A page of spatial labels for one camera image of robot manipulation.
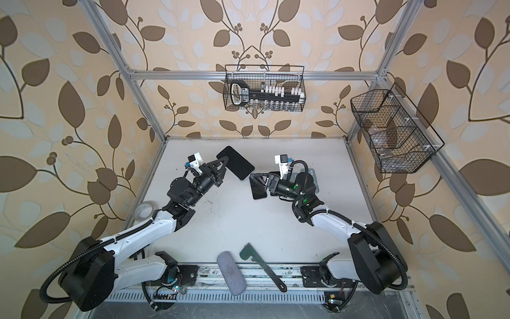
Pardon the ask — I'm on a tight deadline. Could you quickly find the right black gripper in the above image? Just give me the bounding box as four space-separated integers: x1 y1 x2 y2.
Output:
252 173 304 204

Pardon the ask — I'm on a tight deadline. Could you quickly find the light blue phone case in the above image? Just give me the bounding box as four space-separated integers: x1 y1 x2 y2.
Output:
308 168 317 182

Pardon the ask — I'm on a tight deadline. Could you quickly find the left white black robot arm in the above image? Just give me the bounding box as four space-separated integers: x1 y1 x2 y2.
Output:
39 156 228 312

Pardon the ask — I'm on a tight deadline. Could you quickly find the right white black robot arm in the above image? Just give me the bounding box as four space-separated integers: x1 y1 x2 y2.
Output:
250 160 409 294

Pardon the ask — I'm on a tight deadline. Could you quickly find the grey felt glasses case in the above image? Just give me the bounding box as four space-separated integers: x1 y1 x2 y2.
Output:
216 251 247 296

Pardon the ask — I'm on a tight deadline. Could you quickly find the green pipe wrench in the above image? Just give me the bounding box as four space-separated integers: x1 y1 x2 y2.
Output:
240 243 288 293

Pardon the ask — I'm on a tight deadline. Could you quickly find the white tape roll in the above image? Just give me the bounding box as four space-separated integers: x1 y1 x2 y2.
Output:
134 202 155 221

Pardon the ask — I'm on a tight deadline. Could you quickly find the black socket tool set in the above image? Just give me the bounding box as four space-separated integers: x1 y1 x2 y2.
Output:
223 79 306 108

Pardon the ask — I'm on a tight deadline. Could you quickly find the back black wire basket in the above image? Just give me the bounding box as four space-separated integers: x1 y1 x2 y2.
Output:
223 63 307 113

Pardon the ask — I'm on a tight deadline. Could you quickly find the black wire basket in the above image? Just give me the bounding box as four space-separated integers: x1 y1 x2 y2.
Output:
350 84 445 174
223 63 307 113

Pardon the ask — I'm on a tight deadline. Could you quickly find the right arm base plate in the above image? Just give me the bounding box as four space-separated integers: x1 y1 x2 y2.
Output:
300 266 358 313

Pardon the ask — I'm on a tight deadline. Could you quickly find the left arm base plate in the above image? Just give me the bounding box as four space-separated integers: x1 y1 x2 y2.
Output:
144 265 199 312

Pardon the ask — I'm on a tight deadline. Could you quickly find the right black wire basket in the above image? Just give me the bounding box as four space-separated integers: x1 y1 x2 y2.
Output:
350 84 445 174

